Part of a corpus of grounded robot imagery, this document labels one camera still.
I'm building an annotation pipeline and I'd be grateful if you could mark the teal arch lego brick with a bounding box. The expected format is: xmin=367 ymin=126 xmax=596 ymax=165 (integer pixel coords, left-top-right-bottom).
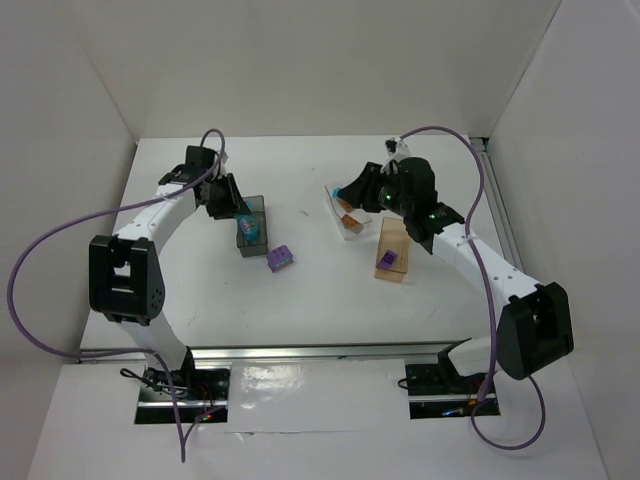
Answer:
xmin=236 ymin=215 xmax=260 ymax=242

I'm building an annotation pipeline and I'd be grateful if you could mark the purple arch lego brick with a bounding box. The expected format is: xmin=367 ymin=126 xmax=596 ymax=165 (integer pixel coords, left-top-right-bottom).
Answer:
xmin=266 ymin=245 xmax=293 ymax=273

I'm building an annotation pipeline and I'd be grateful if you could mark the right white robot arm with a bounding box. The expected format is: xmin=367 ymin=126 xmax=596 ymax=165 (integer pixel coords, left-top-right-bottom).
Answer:
xmin=336 ymin=157 xmax=574 ymax=380

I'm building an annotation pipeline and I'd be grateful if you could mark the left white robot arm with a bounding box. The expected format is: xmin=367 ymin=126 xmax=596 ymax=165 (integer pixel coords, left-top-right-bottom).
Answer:
xmin=89 ymin=145 xmax=250 ymax=390

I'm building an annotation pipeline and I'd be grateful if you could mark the smoky grey plastic container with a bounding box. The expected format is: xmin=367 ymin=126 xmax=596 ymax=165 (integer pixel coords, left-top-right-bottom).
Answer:
xmin=235 ymin=195 xmax=269 ymax=258

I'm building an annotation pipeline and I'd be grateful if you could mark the clear plastic container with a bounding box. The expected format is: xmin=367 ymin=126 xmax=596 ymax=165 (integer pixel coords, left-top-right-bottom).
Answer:
xmin=324 ymin=181 xmax=373 ymax=241

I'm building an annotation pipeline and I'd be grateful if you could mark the amber plastic container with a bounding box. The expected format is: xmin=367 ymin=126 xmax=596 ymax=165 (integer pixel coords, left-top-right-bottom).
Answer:
xmin=374 ymin=217 xmax=411 ymax=283

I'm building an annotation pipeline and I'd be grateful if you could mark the aluminium side rail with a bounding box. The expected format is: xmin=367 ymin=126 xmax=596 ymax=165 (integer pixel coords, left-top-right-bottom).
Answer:
xmin=469 ymin=135 xmax=534 ymax=301

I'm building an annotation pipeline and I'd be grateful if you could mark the aluminium front rail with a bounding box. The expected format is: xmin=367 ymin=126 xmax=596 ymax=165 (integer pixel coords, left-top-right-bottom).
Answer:
xmin=74 ymin=340 xmax=551 ymax=365

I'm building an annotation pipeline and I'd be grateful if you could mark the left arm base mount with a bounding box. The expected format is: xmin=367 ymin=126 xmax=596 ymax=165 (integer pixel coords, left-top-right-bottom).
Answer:
xmin=120 ymin=367 xmax=231 ymax=425

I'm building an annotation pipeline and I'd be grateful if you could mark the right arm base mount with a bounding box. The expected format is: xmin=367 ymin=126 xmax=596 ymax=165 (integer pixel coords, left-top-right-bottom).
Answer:
xmin=397 ymin=364 xmax=485 ymax=420

